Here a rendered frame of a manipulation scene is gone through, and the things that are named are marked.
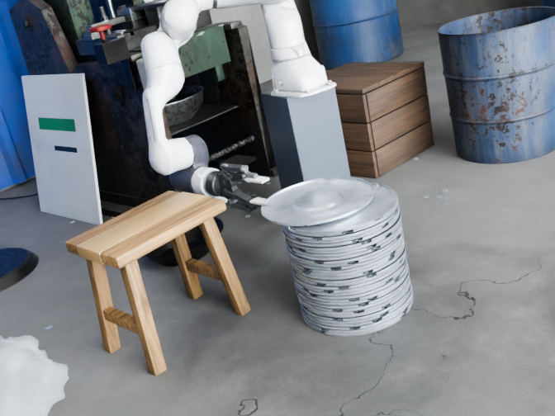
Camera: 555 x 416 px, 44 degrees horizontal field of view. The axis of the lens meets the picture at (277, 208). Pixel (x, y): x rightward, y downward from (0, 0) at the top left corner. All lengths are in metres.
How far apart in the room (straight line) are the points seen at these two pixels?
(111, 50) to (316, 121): 0.74
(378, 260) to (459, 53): 1.09
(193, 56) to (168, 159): 0.74
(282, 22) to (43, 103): 1.25
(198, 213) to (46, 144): 1.48
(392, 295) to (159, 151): 0.79
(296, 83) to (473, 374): 1.07
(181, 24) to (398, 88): 0.97
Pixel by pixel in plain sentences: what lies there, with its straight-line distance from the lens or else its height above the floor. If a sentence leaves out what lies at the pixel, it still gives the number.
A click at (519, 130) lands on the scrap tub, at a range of 2.56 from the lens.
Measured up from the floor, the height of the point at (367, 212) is 0.28.
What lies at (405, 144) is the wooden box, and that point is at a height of 0.07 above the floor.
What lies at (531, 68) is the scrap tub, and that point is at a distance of 2.51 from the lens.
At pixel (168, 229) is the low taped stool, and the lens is 1.65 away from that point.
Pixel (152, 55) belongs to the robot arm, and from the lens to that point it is 2.08.
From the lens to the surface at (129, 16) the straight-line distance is 2.74.
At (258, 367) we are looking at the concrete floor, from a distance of 1.65.
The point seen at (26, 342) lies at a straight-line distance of 1.79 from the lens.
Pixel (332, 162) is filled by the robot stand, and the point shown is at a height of 0.20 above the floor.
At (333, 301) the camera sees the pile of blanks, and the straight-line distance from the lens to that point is 1.63.
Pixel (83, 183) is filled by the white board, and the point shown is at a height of 0.16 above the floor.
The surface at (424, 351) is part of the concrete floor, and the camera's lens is 1.60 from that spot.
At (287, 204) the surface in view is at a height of 0.29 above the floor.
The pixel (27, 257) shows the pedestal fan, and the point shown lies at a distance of 2.65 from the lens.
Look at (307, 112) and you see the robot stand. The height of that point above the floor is 0.38.
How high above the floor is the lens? 0.92
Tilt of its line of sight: 21 degrees down
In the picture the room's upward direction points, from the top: 13 degrees counter-clockwise
